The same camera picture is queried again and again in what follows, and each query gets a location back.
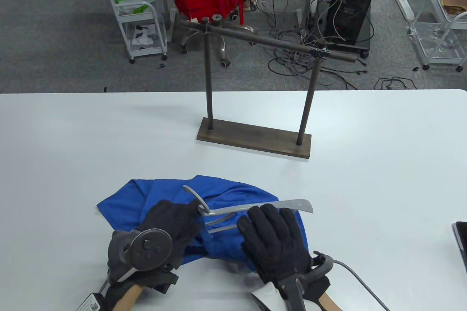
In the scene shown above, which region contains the person's left hand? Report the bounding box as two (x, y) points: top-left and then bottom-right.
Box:
(106, 200), (202, 295)

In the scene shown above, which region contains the person's right hand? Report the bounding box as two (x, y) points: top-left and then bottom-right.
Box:
(237, 203), (331, 302)

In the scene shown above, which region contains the blue t-shirt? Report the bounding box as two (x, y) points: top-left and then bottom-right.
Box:
(97, 175), (310, 273)

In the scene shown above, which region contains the grey plastic hanger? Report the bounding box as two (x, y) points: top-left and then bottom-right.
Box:
(182, 185), (314, 234)

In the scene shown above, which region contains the person's left forearm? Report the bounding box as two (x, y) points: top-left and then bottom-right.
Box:
(115, 284), (144, 311)

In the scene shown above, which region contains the person's right forearm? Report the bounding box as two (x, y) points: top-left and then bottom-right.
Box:
(317, 291), (343, 311)

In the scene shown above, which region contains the grey round left hand tracker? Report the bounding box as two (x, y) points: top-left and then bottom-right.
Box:
(108, 229), (174, 282)

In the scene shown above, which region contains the grey round hand tracker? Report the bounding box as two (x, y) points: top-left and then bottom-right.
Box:
(251, 251), (334, 311)
(108, 229), (174, 282)

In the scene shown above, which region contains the grey round right hand tracker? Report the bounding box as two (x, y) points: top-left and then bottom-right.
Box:
(251, 251), (334, 311)

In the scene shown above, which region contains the dark metal hanging rack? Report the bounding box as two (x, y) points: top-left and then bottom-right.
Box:
(178, 15), (360, 160)

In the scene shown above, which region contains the white rolling cart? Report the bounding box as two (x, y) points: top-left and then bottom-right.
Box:
(103, 0), (169, 63)
(407, 0), (467, 72)

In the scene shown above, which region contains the office chair chrome base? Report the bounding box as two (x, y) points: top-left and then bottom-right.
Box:
(179, 8), (256, 68)

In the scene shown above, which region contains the white sheet with black parts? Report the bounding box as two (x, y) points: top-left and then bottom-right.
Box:
(132, 24), (157, 46)

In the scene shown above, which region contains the dark tablet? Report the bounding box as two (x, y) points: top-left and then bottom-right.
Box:
(452, 221), (467, 275)

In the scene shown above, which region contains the black wheeled tower stand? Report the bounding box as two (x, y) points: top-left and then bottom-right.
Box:
(310, 19), (374, 58)

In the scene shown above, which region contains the grey right glove cable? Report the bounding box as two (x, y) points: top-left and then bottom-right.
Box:
(333, 259), (391, 311)

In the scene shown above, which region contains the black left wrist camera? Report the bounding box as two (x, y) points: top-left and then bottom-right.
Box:
(75, 291), (106, 311)

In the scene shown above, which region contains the tangle of floor cables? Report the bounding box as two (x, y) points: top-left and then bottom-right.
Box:
(252, 0), (418, 91)

